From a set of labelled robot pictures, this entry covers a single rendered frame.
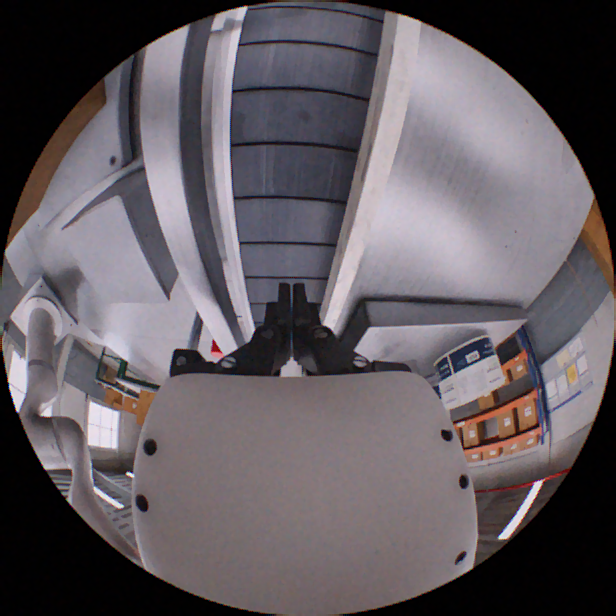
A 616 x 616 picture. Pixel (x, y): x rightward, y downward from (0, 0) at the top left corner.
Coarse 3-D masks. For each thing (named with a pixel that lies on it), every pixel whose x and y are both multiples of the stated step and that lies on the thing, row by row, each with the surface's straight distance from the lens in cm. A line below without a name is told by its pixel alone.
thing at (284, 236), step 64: (320, 0) 17; (256, 64) 14; (320, 64) 14; (256, 128) 13; (320, 128) 13; (256, 192) 14; (320, 192) 14; (256, 256) 17; (320, 256) 17; (256, 320) 24
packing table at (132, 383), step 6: (126, 366) 246; (120, 372) 246; (120, 378) 244; (126, 378) 239; (132, 378) 234; (126, 384) 241; (132, 384) 226; (138, 384) 228; (144, 384) 223; (150, 384) 219; (156, 384) 216; (138, 390) 253; (150, 390) 212; (156, 390) 208
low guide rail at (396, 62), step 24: (384, 24) 14; (408, 24) 13; (384, 48) 12; (408, 48) 12; (384, 72) 11; (408, 72) 11; (384, 96) 10; (408, 96) 11; (384, 120) 10; (384, 144) 10; (360, 168) 11; (384, 168) 10; (360, 192) 11; (360, 216) 11; (360, 240) 12; (336, 264) 14; (336, 288) 14; (336, 312) 17
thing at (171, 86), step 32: (192, 32) 6; (160, 64) 6; (192, 64) 6; (160, 96) 6; (192, 96) 6; (160, 128) 6; (192, 128) 6; (160, 160) 6; (192, 160) 6; (160, 192) 6; (192, 192) 6; (160, 224) 6; (192, 224) 6; (192, 256) 7; (192, 288) 8; (224, 288) 9; (224, 320) 9; (224, 352) 12
